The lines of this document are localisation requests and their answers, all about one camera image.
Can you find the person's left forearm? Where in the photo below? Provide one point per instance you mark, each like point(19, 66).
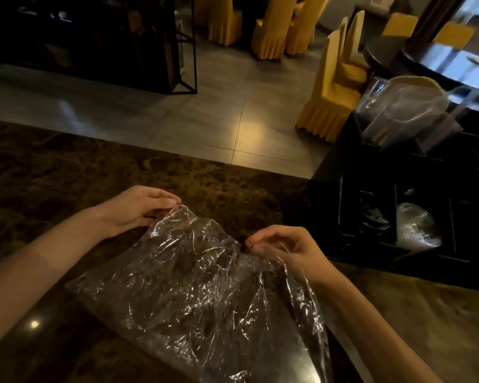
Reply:
point(36, 275)

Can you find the stack of clear dome lids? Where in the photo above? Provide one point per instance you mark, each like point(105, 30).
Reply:
point(417, 229)

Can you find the person's right hand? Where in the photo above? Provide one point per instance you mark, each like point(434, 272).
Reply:
point(299, 251)

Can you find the dark framed window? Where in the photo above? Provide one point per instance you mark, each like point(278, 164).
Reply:
point(477, 7)

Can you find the white paper sheet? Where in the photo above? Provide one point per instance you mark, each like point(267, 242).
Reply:
point(476, 59)

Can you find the brown curtain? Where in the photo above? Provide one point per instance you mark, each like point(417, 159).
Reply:
point(435, 15)

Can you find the stack of black lids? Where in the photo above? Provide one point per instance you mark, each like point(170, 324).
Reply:
point(373, 219)

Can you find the person's left hand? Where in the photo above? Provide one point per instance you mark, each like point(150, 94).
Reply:
point(131, 211)

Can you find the black compartment organizer tray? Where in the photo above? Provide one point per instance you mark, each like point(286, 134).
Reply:
point(423, 175)

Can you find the black metal shelf divider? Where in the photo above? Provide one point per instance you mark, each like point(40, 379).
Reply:
point(103, 47)

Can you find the stack of clear cups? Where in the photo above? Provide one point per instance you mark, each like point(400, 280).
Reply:
point(410, 192)

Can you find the group of yellow covered chairs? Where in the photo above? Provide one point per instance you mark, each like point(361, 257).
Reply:
point(269, 31)
point(335, 99)

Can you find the person's right forearm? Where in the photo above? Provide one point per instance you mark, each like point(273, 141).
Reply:
point(375, 335)

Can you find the dark round turntable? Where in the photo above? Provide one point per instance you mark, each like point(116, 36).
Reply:
point(455, 63)

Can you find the clear plastic sleeve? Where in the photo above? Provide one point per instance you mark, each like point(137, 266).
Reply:
point(407, 111)

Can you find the dark round dining table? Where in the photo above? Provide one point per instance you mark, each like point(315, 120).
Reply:
point(383, 51)
point(245, 19)

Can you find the clear plastic bag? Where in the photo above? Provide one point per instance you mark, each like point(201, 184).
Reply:
point(203, 295)

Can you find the dark side table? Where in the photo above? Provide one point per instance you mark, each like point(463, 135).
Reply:
point(367, 19)

